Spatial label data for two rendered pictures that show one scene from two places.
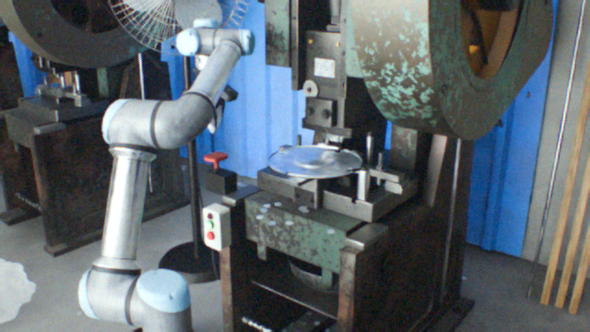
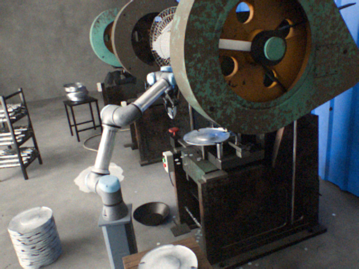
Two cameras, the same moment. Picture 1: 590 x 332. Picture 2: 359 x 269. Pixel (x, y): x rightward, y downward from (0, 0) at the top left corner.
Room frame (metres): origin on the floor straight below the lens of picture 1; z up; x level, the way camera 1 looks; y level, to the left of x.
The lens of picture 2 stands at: (-0.02, -0.94, 1.48)
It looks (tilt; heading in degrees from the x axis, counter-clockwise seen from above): 20 degrees down; 32
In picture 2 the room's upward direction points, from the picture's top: 6 degrees counter-clockwise
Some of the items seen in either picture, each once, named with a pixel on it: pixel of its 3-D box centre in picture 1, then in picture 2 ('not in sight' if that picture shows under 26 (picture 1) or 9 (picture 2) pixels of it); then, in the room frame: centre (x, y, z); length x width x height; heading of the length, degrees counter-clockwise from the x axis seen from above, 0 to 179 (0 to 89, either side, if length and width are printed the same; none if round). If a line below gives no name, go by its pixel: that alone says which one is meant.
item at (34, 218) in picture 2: not in sight; (30, 219); (0.96, 0.98, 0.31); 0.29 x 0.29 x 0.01
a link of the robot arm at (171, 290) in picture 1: (162, 303); (109, 188); (1.10, 0.30, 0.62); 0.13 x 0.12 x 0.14; 76
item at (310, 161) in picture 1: (314, 160); (206, 136); (1.63, -0.08, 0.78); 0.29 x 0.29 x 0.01
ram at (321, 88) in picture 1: (332, 75); not in sight; (1.69, -0.13, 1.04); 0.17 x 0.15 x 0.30; 141
